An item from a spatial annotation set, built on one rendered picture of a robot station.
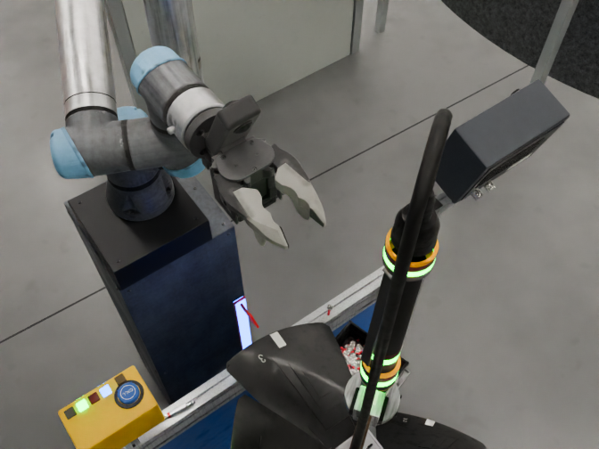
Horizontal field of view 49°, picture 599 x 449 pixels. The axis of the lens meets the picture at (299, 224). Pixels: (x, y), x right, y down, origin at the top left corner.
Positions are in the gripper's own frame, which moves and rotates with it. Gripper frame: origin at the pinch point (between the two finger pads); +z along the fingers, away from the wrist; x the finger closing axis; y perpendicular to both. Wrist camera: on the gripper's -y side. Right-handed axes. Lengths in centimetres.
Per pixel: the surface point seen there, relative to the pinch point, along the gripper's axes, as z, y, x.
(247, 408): 6.5, 23.3, 13.1
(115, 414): -19, 59, 29
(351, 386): 13.0, 19.9, 1.2
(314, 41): -164, 146, -127
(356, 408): 17.6, 11.3, 4.9
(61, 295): -121, 166, 28
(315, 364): -1.2, 48.2, -4.2
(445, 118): 18.0, -33.8, 3.0
